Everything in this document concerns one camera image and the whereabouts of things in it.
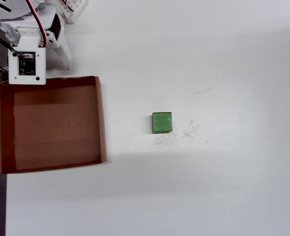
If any brown cardboard box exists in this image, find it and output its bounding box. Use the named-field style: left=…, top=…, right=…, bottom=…
left=0, top=66, right=108, bottom=175

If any green cube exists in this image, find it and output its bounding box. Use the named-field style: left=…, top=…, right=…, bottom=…
left=151, top=112, right=173, bottom=135

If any red wire bundle at base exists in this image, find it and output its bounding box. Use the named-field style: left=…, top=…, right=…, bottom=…
left=61, top=0, right=74, bottom=12

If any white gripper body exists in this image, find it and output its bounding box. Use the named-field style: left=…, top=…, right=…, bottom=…
left=0, top=6, right=66, bottom=49

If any red black gripper servo wire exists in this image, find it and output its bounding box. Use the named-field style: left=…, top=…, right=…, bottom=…
left=25, top=0, right=48, bottom=48

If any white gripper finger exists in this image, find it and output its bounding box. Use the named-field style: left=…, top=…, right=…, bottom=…
left=44, top=30, right=73, bottom=71
left=45, top=48, right=64, bottom=70

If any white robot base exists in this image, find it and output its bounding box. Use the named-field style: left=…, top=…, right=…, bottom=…
left=60, top=0, right=89, bottom=25

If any white camera mount with board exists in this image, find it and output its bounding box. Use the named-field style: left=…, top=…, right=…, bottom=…
left=7, top=28, right=47, bottom=86

